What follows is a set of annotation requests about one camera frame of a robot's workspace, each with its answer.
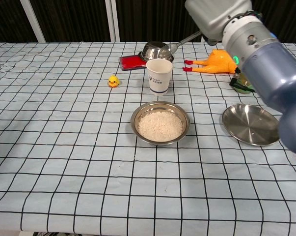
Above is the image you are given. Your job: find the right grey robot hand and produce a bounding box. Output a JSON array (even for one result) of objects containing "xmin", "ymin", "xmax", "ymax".
[{"xmin": 184, "ymin": 0, "xmax": 254, "ymax": 46}]

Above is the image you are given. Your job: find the metal spoon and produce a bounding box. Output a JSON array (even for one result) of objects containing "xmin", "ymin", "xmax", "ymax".
[{"xmin": 158, "ymin": 30, "xmax": 203, "ymax": 60}]

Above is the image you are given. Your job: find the empty steel bowl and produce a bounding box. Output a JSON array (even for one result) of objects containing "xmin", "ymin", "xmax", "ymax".
[{"xmin": 138, "ymin": 41, "xmax": 175, "ymax": 62}]

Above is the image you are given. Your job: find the white paper cup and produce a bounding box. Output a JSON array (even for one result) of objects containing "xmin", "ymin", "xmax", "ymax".
[{"xmin": 145, "ymin": 59, "xmax": 174, "ymax": 96}]

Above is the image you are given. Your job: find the white rice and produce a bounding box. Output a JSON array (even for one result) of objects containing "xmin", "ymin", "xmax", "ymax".
[{"xmin": 137, "ymin": 111, "xmax": 184, "ymax": 143}]

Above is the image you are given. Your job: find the metal bowl with rice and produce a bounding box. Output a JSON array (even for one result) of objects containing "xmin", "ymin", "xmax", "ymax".
[{"xmin": 130, "ymin": 101, "xmax": 190, "ymax": 147}]

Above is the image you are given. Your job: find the yellow rubber chicken toy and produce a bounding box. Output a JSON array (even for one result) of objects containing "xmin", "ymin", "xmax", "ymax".
[{"xmin": 183, "ymin": 49, "xmax": 239, "ymax": 74}]

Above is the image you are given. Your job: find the green glass jar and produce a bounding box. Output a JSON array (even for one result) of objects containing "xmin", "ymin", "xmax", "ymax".
[{"xmin": 233, "ymin": 73, "xmax": 253, "ymax": 94}]

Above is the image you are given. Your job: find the red flat box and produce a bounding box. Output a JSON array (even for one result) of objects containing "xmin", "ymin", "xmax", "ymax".
[{"xmin": 119, "ymin": 55, "xmax": 148, "ymax": 72}]

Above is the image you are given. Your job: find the flat steel plate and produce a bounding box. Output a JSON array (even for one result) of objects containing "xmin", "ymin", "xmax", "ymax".
[{"xmin": 222, "ymin": 104, "xmax": 281, "ymax": 147}]

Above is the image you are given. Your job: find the small yellow chick toy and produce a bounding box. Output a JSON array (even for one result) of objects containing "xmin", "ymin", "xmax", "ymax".
[{"xmin": 108, "ymin": 75, "xmax": 121, "ymax": 88}]

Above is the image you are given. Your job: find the checked white tablecloth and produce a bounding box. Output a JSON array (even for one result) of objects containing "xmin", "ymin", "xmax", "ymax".
[{"xmin": 0, "ymin": 41, "xmax": 296, "ymax": 234}]

